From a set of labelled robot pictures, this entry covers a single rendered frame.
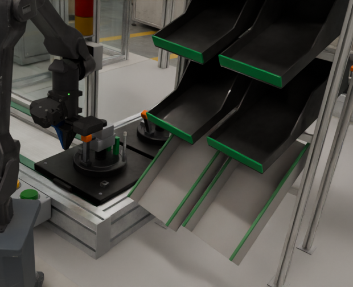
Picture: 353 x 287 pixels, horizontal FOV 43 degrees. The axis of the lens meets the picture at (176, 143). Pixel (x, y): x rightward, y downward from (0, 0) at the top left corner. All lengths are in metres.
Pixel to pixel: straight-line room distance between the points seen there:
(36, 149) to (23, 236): 0.60
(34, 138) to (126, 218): 0.50
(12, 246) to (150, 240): 0.42
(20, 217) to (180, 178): 0.35
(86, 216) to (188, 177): 0.24
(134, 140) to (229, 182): 0.45
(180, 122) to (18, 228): 0.37
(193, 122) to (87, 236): 0.36
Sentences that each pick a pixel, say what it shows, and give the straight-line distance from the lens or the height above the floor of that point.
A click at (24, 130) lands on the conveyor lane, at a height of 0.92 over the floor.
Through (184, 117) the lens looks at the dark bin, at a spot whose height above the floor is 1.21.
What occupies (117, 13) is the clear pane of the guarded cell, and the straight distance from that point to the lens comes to 2.44.
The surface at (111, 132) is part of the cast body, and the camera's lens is 1.16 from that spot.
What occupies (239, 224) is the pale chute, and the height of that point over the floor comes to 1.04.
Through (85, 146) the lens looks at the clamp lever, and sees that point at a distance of 1.13.
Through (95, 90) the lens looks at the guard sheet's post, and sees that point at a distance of 1.36.
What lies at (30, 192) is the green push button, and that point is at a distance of 1.10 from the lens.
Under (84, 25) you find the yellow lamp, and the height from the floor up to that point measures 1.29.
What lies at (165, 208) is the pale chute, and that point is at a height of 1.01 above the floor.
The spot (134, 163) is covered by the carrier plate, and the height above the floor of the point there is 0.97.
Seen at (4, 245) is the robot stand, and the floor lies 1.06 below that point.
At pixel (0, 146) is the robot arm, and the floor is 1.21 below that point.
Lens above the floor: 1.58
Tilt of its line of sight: 27 degrees down
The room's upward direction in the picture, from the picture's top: 7 degrees clockwise
